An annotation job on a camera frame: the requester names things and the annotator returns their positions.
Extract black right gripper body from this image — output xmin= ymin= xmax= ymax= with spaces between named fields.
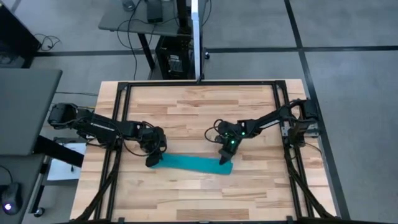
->
xmin=215 ymin=121 xmax=246 ymax=152

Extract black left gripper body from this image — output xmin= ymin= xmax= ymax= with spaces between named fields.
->
xmin=138 ymin=124 xmax=167 ymax=154

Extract teal terry towel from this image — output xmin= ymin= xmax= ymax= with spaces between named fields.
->
xmin=150 ymin=152 xmax=234 ymax=176

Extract black computer tower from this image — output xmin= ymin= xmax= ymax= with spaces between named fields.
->
xmin=154 ymin=34 xmax=195 ymax=80

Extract white paper sheet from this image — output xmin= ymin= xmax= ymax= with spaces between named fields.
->
xmin=47 ymin=142 xmax=87 ymax=181

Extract black desk foot bar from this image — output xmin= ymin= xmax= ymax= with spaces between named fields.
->
xmin=33 ymin=135 xmax=85 ymax=168

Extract grey desk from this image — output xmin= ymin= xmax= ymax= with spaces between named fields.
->
xmin=98 ymin=0 xmax=208 ymax=37
xmin=0 ymin=154 xmax=45 ymax=224
xmin=0 ymin=68 xmax=63 ymax=156

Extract black monitor stand pole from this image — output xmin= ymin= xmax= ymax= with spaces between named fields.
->
xmin=176 ymin=0 xmax=192 ymax=34

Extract black power brick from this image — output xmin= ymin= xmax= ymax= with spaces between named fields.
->
xmin=146 ymin=0 xmax=164 ymax=24

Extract black computer mouse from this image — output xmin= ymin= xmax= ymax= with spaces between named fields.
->
xmin=1 ymin=182 xmax=24 ymax=216

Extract black cabinet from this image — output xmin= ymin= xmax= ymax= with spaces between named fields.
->
xmin=0 ymin=1 xmax=41 ymax=68

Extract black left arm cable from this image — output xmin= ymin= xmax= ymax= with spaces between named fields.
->
xmin=122 ymin=120 xmax=163 ymax=157

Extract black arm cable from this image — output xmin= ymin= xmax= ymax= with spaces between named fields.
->
xmin=122 ymin=120 xmax=163 ymax=157
xmin=204 ymin=118 xmax=225 ymax=144

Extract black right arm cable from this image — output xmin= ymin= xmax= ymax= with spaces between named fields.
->
xmin=204 ymin=118 xmax=225 ymax=144

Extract black aluminium table frame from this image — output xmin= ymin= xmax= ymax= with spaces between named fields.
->
xmin=74 ymin=80 xmax=336 ymax=224

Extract white vertical post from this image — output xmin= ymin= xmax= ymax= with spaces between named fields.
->
xmin=190 ymin=0 xmax=205 ymax=82

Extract black desk cable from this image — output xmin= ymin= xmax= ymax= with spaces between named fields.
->
xmin=116 ymin=0 xmax=156 ymax=80

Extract black floor cable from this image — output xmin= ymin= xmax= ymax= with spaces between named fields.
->
xmin=34 ymin=33 xmax=62 ymax=52

